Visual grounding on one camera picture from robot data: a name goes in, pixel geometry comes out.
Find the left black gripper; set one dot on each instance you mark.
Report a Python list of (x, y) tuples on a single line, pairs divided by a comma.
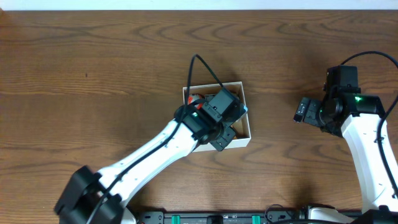
[(224, 137)]

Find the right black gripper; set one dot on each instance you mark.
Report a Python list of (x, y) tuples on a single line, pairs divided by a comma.
[(311, 115)]

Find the red ball toy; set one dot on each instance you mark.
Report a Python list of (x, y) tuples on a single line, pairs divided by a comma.
[(196, 100)]

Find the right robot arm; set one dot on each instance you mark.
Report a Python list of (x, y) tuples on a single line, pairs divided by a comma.
[(360, 121)]

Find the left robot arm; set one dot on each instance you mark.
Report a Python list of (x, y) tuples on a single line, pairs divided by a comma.
[(103, 196)]

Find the black mounting rail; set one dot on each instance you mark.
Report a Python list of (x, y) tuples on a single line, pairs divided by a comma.
[(273, 213)]

